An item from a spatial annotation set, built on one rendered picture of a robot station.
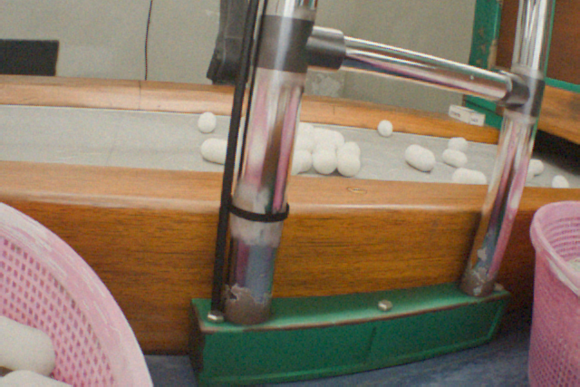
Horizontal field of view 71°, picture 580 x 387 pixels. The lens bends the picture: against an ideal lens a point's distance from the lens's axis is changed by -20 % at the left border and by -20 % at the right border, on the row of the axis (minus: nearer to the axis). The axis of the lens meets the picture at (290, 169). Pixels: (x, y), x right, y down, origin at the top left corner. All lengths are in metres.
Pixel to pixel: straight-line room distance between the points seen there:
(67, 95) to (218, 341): 0.42
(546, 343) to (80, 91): 0.53
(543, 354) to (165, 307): 0.21
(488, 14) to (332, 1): 1.96
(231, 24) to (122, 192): 0.70
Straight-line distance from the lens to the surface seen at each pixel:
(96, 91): 0.59
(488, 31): 0.91
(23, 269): 0.18
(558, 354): 0.26
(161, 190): 0.24
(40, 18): 2.47
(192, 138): 0.46
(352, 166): 0.39
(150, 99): 0.58
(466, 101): 0.94
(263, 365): 0.25
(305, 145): 0.42
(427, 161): 0.47
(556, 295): 0.25
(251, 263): 0.21
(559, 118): 0.70
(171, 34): 2.50
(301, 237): 0.24
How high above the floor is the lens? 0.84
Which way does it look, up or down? 15 degrees down
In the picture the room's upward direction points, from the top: 9 degrees clockwise
